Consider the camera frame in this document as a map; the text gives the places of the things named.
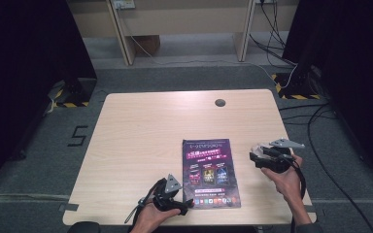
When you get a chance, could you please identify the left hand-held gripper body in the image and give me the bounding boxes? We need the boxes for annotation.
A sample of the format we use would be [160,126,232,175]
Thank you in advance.
[153,173,183,212]

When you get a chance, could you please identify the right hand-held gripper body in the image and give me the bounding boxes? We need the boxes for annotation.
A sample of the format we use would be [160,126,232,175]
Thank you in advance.
[266,138,305,174]

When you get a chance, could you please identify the glossy colourful magazine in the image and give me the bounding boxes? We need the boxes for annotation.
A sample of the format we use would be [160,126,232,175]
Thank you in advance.
[182,138,242,211]

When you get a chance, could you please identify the person's right hand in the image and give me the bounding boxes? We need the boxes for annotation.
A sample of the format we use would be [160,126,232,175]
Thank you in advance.
[261,154,304,203]

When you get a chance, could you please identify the person's left hand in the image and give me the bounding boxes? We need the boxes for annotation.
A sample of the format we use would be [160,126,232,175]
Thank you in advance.
[130,203,182,233]

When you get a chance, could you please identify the grey tape strip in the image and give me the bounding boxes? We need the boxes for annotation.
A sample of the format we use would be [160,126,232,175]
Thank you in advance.
[57,203,80,213]
[305,204,325,217]

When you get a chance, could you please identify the black stand base hazard tape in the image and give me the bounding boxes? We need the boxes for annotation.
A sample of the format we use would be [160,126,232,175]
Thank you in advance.
[270,62,322,101]
[47,77,98,110]

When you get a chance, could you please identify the black round seat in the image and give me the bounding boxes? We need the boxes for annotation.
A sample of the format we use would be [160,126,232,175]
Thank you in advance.
[67,221,101,233]

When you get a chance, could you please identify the black curtain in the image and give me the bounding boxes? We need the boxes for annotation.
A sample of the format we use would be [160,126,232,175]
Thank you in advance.
[0,0,98,195]
[283,0,373,183]

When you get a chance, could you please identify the beige wooden desk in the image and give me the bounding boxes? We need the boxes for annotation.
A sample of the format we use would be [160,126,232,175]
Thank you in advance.
[66,0,300,67]

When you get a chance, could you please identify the white power strip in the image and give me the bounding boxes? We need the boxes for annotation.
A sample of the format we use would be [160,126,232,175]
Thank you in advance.
[112,0,136,10]

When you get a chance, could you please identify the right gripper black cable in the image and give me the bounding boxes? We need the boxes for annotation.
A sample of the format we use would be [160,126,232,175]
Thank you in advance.
[289,158,307,233]

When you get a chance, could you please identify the long black floor cable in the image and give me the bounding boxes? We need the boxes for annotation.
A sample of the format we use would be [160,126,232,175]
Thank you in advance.
[306,102,373,233]

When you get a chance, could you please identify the thin black floor cable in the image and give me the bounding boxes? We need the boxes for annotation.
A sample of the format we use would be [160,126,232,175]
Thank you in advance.
[278,102,330,112]

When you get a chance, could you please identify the white floor cable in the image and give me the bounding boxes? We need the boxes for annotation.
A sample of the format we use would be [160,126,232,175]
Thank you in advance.
[118,8,299,90]

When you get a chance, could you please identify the hanging black cables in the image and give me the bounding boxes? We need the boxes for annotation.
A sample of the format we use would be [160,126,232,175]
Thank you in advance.
[249,0,297,67]

